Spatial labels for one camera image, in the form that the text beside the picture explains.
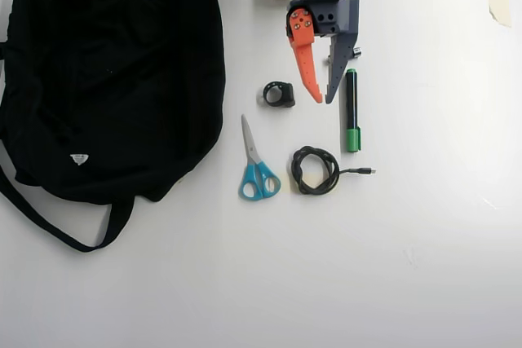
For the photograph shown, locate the black perforated ring device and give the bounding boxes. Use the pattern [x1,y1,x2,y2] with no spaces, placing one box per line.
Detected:
[257,81,296,108]

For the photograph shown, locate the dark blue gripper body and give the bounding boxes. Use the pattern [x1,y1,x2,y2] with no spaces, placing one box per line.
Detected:
[287,0,364,37]

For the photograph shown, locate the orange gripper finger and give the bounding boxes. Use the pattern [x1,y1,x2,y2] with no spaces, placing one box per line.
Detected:
[286,6,324,104]

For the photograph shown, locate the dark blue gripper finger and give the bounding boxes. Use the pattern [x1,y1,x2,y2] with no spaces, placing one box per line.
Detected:
[325,33,360,105]

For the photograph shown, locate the blue handled scissors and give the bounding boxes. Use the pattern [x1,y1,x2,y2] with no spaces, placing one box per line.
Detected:
[238,113,282,202]

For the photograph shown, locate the black braided USB cable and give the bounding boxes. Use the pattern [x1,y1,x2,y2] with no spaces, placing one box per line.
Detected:
[290,144,377,196]

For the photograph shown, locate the green and black marker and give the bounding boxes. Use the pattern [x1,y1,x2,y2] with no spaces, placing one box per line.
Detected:
[340,68,362,153]

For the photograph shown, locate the black AA battery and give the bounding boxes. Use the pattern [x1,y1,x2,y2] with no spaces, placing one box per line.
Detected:
[325,46,363,65]

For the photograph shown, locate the black fabric bag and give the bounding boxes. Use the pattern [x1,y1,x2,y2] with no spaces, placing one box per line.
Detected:
[0,0,228,254]

